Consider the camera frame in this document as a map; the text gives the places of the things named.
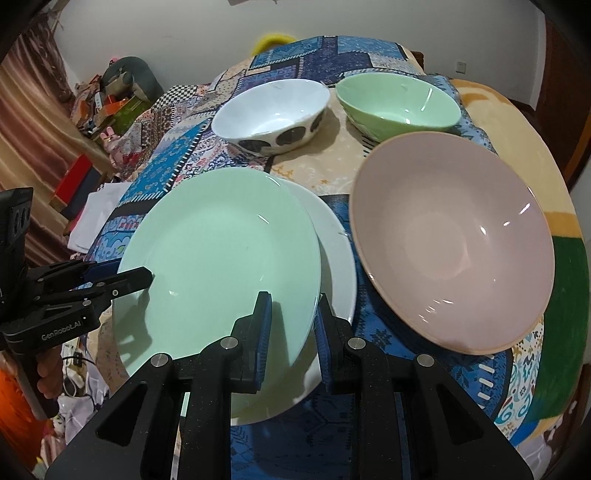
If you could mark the patchwork printed blanket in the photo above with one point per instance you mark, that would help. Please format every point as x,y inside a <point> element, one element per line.
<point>194,152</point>

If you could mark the pink bunny toy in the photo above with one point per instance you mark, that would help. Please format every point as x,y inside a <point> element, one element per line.
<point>111,138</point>

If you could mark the green bowl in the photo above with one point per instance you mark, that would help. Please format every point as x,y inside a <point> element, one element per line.
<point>397,101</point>

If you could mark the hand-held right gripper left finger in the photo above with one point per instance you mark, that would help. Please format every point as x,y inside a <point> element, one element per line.
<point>263,341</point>

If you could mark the dark grey box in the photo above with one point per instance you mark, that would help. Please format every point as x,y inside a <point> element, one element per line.
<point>87,194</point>

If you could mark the white bowl with dark spots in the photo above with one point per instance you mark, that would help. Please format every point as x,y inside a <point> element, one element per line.
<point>268,106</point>

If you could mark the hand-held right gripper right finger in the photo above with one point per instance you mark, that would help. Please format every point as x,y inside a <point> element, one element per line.
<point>325,350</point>

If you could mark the orange cloth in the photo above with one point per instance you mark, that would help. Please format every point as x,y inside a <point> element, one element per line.
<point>14,406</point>

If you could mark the white cloth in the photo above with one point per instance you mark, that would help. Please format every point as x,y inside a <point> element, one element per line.
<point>97,212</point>

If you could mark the yellow and green fleece blanket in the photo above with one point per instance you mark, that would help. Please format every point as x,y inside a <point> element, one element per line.
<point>531,152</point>

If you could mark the green plate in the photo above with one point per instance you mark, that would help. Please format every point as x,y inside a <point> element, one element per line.
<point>207,240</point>

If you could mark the brown wooden door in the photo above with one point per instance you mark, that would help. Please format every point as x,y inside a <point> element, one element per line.
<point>563,92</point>

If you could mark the white wall socket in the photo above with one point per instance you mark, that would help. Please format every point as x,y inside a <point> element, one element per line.
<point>460,66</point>

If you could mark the white plate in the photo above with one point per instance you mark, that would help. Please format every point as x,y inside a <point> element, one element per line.
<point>334,258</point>

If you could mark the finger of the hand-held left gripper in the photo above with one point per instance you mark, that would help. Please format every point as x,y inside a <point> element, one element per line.
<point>129,281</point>
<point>99,272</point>

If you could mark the pile of household clutter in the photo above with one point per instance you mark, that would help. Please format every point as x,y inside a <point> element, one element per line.
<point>92,106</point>

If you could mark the person's left hand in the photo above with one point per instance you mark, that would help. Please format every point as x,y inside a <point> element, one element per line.
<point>48,378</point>

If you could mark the pink bowl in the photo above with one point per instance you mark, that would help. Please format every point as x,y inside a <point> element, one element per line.
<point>448,230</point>

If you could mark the red box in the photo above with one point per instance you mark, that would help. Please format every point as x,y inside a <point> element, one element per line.
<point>69,180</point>

